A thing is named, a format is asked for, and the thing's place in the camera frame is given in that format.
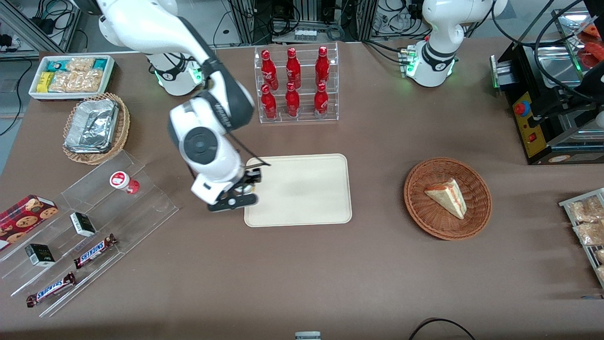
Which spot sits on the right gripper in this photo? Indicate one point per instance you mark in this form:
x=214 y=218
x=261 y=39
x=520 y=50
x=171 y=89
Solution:
x=250 y=178

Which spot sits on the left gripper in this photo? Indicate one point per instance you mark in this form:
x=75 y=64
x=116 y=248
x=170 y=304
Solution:
x=588 y=87

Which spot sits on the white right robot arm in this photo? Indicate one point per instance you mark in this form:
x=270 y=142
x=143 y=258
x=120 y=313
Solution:
x=151 y=28

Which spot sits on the cream plastic tray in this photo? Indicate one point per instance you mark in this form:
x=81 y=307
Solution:
x=302 y=193

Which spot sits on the metal tray with red packs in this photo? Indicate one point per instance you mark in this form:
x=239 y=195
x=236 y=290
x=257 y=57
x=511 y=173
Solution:
x=566 y=28

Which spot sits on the red gum bottle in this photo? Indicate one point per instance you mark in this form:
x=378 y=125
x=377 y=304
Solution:
x=123 y=182

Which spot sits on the black machine with yellow panel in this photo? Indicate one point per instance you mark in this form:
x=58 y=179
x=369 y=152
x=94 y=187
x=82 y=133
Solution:
x=538 y=141

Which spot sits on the red emergency stop button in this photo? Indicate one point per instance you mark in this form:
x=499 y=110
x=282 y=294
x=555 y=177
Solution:
x=522 y=108

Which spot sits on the red cola bottle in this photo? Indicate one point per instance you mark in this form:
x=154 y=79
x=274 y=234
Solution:
x=321 y=103
x=269 y=71
x=293 y=70
x=292 y=103
x=322 y=67
x=269 y=105

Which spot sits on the clear bag of snacks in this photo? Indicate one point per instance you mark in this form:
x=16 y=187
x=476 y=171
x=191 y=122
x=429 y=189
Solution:
x=585 y=210
x=590 y=233

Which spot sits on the clear acrylic stepped stand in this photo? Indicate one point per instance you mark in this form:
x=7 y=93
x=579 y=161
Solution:
x=141 y=208

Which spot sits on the wicker basket with foil trays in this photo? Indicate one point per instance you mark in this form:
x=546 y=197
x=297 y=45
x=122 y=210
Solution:
x=123 y=127

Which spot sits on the clear acrylic bottle rack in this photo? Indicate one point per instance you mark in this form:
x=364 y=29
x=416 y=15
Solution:
x=306 y=61

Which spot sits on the wrapped triangle sandwich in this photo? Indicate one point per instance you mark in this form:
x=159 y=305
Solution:
x=448 y=197

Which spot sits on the white power strip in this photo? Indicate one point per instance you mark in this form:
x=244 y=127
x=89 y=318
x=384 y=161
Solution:
x=305 y=34

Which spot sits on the stacked foil trays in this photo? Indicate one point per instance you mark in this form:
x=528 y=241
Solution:
x=92 y=125

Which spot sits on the round brown wicker basket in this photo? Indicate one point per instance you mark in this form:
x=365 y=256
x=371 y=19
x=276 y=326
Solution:
x=429 y=217

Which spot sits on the Snickers bar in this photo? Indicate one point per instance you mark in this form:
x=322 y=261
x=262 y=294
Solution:
x=95 y=251
x=51 y=290

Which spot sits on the small grey box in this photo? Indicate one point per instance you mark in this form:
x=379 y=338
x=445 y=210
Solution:
x=307 y=336

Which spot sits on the small black box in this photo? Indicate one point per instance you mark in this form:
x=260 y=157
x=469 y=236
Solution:
x=83 y=225
x=39 y=255

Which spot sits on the white plastic snack bin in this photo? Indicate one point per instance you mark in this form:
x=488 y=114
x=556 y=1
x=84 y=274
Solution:
x=109 y=80

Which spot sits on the teal snack packet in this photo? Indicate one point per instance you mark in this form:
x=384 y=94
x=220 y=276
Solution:
x=56 y=66
x=99 y=64

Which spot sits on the large clear cracker bag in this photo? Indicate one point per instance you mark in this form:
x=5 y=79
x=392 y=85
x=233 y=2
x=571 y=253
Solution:
x=75 y=81

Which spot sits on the small clear cracker bag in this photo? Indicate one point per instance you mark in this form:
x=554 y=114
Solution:
x=80 y=64

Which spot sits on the yellow snack packet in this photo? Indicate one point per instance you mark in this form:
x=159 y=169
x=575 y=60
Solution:
x=45 y=82

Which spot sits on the red plaid cookie box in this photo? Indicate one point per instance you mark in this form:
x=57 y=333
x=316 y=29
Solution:
x=23 y=219

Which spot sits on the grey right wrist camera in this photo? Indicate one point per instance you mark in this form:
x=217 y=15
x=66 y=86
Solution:
x=233 y=202

